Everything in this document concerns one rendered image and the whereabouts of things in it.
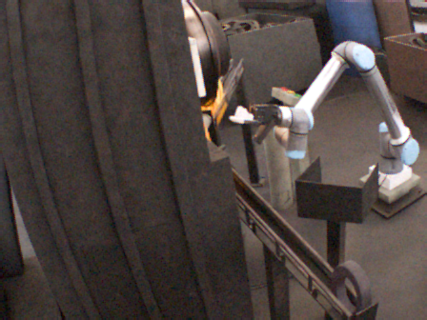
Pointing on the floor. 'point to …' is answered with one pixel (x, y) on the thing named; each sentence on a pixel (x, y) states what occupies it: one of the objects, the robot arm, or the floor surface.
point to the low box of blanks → (408, 67)
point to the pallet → (418, 10)
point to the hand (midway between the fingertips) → (232, 120)
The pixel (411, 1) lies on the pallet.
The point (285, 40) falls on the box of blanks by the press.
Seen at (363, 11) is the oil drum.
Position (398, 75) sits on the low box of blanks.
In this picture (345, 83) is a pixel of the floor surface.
